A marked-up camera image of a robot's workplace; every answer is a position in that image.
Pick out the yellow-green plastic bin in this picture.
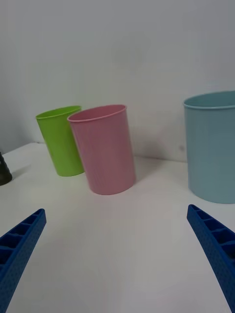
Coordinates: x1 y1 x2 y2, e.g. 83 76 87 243
35 105 85 177

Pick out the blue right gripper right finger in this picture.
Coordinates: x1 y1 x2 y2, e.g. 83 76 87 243
187 204 235 313

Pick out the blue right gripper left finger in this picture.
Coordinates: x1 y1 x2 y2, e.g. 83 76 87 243
0 208 47 313

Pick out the pale blue plastic bin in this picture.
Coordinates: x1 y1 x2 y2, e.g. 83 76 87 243
183 90 235 204

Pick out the pink plastic bin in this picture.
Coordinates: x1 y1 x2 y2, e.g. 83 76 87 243
67 104 137 196

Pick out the clear bottle with dark drink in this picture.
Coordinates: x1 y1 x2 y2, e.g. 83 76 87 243
0 151 13 186

